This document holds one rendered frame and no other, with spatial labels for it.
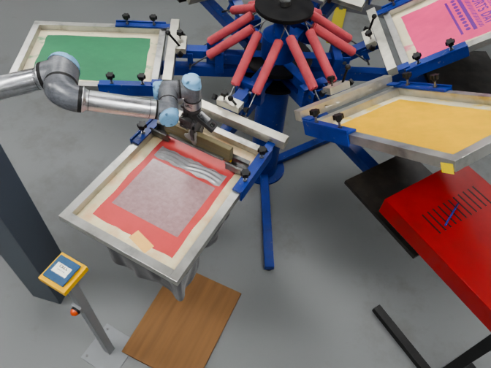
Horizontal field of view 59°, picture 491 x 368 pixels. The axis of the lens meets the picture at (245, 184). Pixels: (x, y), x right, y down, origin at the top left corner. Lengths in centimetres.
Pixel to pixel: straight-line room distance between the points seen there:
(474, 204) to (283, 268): 130
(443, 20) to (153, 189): 180
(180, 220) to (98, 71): 111
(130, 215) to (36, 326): 117
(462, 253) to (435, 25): 136
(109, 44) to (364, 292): 215
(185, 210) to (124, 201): 27
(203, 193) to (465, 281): 109
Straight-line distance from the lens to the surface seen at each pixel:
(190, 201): 194
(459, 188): 206
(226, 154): 196
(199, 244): 178
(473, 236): 193
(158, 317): 271
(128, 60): 268
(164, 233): 186
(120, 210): 195
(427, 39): 268
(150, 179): 203
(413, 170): 226
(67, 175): 342
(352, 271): 295
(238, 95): 229
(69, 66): 178
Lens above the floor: 253
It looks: 52 degrees down
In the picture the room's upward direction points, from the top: 5 degrees clockwise
